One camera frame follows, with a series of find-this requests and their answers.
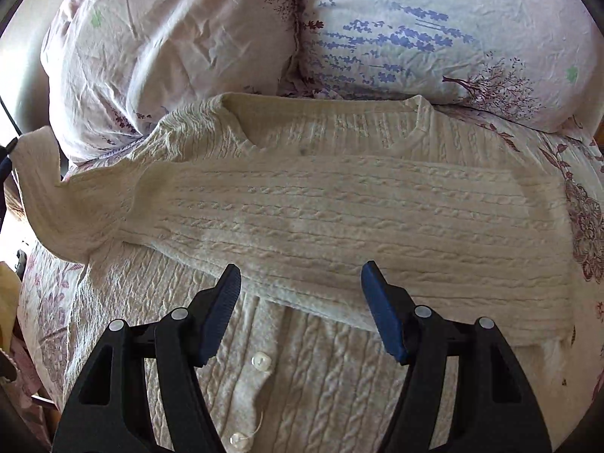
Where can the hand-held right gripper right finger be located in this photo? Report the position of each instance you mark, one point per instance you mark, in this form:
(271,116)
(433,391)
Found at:
(382,314)

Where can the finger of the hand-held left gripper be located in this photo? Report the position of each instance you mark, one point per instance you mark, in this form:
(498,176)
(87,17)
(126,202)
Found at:
(4,167)

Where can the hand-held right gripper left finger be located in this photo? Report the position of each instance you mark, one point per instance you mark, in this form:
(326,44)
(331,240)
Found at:
(221,314)

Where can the pale pink floral pillow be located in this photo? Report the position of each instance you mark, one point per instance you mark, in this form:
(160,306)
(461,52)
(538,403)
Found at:
(165,47)

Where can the floral bed sheet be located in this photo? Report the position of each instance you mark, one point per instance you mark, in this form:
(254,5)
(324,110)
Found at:
(585,226)

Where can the pink pillow blue lavender print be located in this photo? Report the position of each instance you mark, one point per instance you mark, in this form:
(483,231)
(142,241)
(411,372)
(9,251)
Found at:
(424,33)

